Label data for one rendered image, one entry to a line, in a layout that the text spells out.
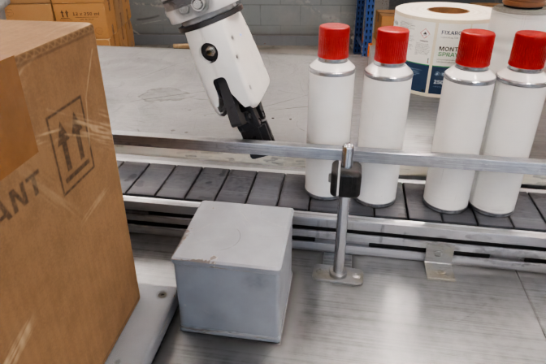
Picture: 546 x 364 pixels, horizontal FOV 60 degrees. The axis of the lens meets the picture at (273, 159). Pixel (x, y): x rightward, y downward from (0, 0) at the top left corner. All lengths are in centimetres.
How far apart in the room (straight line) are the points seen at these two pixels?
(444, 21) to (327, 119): 44
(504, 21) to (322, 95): 37
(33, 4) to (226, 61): 337
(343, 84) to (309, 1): 441
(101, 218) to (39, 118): 11
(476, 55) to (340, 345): 31
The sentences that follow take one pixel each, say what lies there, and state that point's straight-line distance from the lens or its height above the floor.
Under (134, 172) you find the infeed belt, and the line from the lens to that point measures 66.
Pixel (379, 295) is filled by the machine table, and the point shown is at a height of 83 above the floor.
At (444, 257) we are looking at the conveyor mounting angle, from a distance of 59.
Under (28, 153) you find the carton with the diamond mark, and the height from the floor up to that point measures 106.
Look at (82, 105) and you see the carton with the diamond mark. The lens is 37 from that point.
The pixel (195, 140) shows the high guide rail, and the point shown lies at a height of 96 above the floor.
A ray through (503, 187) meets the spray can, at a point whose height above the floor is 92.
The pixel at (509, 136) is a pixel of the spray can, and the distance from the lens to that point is 56.
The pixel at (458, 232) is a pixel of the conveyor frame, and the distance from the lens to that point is 57.
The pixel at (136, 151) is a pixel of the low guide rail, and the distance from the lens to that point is 67.
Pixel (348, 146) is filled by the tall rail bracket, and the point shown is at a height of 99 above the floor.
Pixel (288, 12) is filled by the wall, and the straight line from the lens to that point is 493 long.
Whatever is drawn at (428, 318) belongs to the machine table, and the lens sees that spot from 52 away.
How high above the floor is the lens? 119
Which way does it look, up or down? 27 degrees down
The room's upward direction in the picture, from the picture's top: straight up
